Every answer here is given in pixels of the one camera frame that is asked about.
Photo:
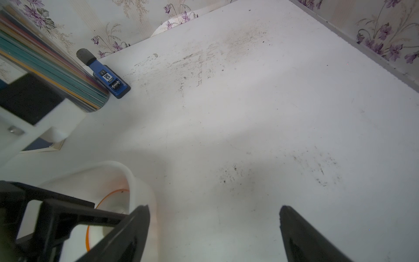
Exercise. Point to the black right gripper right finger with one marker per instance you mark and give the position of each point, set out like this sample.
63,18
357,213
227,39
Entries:
303,243

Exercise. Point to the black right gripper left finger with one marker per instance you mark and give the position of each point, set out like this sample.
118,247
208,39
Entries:
126,242

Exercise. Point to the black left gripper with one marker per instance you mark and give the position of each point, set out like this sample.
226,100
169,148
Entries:
58,215

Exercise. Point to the white plastic storage box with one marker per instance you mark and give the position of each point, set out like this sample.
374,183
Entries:
111,186

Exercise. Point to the dark blue book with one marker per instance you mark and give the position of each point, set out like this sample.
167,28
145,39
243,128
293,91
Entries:
41,145

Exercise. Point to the striped cylinder with blue lid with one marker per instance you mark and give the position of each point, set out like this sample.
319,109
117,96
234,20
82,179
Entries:
25,46

